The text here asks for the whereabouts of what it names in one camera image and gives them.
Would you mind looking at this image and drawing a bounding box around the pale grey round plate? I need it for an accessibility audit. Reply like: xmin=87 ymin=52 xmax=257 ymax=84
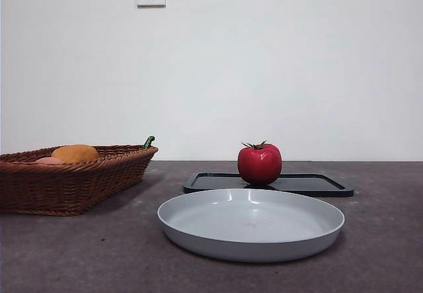
xmin=157 ymin=187 xmax=346 ymax=263

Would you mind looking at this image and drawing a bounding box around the dark rectangular tray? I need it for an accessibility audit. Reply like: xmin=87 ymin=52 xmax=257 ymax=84
xmin=182 ymin=171 xmax=355 ymax=198

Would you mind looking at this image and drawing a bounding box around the brown wicker basket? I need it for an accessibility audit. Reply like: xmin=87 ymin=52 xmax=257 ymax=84
xmin=0 ymin=144 xmax=159 ymax=217

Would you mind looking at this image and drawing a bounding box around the red tomato with green stem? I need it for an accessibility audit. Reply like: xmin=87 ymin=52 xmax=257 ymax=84
xmin=237 ymin=140 xmax=283 ymax=186

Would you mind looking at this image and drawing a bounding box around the yellow-orange potato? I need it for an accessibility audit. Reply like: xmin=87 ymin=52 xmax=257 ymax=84
xmin=52 ymin=144 xmax=100 ymax=164

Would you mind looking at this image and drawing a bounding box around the pink round vegetable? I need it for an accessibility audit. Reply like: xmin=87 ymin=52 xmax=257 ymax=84
xmin=35 ymin=156 xmax=65 ymax=165

